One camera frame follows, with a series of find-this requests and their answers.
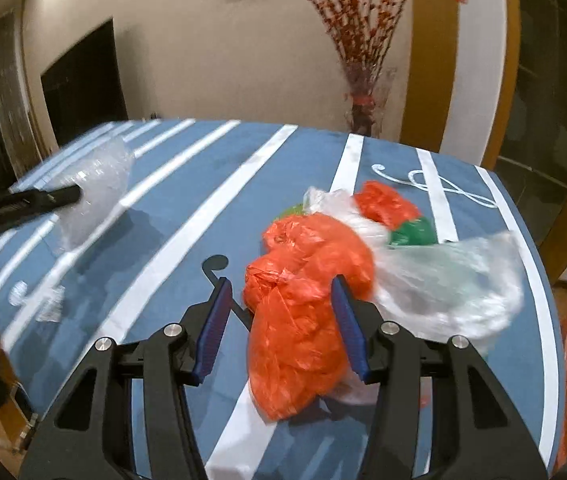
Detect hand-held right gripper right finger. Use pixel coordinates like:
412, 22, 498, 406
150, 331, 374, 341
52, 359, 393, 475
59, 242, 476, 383
331, 274, 549, 480

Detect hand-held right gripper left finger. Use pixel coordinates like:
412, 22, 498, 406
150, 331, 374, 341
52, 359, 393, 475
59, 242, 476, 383
18, 280, 234, 480

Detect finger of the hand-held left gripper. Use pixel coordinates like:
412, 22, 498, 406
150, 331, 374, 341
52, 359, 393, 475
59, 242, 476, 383
8, 184, 83, 216

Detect clear plastic bag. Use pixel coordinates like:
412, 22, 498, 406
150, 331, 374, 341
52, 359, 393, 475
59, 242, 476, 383
56, 137, 135, 253

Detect large orange plastic bag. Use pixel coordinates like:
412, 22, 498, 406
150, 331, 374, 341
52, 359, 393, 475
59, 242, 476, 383
242, 212, 377, 422

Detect large translucent white plastic bag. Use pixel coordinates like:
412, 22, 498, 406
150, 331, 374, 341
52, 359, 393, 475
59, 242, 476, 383
303, 186, 527, 406

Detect black television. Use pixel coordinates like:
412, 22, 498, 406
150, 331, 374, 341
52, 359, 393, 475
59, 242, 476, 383
40, 17, 129, 148

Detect green plastic bag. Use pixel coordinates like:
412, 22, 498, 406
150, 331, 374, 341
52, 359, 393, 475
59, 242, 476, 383
386, 216, 439, 250

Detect small orange plastic bag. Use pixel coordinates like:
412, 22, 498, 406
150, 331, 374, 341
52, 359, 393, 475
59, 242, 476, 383
353, 181, 421, 228

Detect blue white striped tablecloth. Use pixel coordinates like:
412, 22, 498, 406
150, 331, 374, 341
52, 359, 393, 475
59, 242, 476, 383
0, 119, 564, 480

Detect glass vase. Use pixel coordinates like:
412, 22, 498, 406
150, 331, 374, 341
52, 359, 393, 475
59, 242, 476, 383
343, 67, 397, 137

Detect red berry branches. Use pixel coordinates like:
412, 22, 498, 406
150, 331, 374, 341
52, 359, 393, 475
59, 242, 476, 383
268, 0, 421, 96

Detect dark glass door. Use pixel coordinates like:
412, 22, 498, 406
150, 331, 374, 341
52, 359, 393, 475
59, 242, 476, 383
493, 0, 567, 196

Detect wooden door frame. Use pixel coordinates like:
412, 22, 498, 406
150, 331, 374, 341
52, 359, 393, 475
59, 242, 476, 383
398, 0, 567, 286

